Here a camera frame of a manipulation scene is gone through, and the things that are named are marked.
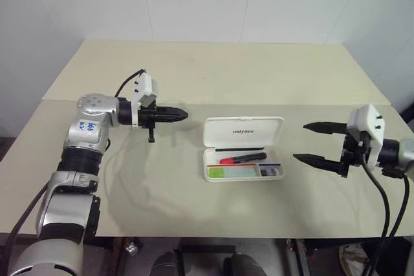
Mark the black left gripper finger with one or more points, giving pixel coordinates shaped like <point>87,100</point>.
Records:
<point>171,118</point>
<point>171,111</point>

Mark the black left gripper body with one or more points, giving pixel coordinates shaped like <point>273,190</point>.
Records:
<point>148,116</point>

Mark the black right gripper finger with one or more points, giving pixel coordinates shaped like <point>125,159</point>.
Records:
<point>317,161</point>
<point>326,127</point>

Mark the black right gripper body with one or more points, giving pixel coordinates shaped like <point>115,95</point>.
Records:
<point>351,156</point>

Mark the small dark eraser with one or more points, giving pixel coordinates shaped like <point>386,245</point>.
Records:
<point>270,172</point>

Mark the black marker with red cap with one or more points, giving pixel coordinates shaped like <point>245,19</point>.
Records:
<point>242,158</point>

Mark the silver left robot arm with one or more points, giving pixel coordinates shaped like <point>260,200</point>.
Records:
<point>87,127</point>

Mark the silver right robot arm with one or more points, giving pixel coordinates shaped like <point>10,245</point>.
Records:
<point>406,153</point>

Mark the white plastic pencil case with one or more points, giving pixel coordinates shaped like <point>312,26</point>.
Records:
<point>242,130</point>

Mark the crumpled white bag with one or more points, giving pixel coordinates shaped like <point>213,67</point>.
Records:
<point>354,258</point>

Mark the dark rounded shape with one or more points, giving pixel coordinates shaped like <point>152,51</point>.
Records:
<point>168,264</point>
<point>242,266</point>

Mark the small shiny metal part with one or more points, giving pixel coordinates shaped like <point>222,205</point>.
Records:
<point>134,247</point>

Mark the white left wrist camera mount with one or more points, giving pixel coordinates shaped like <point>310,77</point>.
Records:
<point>147,87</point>

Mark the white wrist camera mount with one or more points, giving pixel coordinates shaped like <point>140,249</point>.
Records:
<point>147,87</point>
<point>368,121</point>

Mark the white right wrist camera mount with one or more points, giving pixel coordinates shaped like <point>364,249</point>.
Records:
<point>368,121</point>

